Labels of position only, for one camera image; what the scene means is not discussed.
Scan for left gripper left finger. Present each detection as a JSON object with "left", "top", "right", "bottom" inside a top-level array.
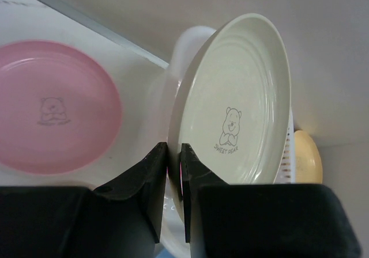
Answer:
[{"left": 1, "top": 142, "right": 167, "bottom": 257}]

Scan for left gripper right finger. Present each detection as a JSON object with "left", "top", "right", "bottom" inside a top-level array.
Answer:
[{"left": 180, "top": 144, "right": 362, "bottom": 257}]

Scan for cream plate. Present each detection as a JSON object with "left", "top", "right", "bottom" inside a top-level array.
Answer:
[{"left": 168, "top": 13, "right": 291, "bottom": 215}]

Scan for blue plate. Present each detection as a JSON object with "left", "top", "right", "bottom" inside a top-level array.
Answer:
[{"left": 156, "top": 249, "right": 174, "bottom": 258}]

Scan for white plastic bin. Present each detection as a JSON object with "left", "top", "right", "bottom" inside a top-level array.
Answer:
[{"left": 158, "top": 26, "right": 296, "bottom": 257}]

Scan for right yellow plate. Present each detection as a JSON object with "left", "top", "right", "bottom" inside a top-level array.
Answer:
[{"left": 294, "top": 130, "right": 323, "bottom": 184}]

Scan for left pink plate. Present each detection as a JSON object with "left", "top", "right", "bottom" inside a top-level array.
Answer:
[{"left": 1, "top": 40, "right": 122, "bottom": 174}]

